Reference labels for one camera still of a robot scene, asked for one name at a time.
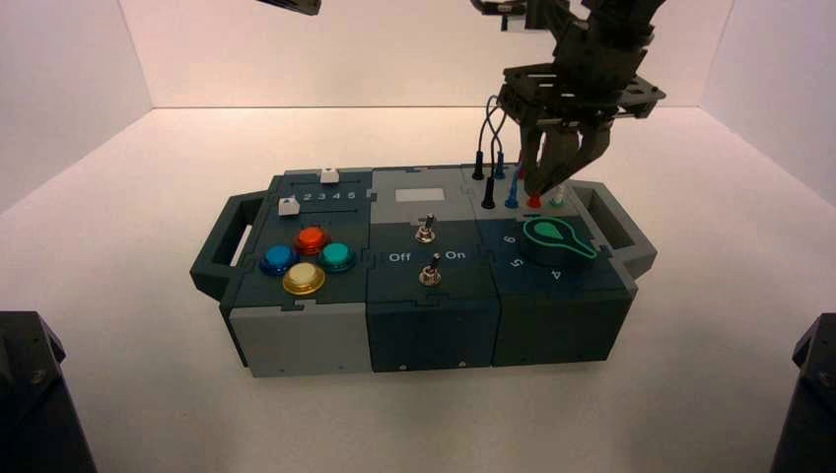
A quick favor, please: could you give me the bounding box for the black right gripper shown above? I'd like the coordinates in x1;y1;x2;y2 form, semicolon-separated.
497;25;668;197

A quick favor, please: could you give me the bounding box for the red jumper wire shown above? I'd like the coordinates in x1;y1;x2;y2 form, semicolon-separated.
516;151;544;211

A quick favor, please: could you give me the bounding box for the green pointer rotary knob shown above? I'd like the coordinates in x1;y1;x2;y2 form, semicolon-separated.
522;218;599;268

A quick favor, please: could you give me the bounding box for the dark teal grey control box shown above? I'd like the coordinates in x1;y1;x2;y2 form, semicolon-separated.
189;163;659;380

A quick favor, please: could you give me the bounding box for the teal round push button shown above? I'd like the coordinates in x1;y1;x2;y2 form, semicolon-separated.
316;242;358;274

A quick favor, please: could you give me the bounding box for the orange round push button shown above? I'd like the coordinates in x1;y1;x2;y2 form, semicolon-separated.
294;227;331;257

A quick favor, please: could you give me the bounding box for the yellow round push button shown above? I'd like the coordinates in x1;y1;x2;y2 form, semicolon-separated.
282;262;327;298

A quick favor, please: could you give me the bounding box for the blue round push button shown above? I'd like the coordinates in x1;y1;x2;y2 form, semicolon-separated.
258;244;301;277

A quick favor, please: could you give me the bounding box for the blue jumper wire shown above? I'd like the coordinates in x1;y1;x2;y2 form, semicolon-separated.
486;95;527;212

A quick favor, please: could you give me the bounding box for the black jumper wire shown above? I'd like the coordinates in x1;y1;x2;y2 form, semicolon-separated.
471;103;510;212

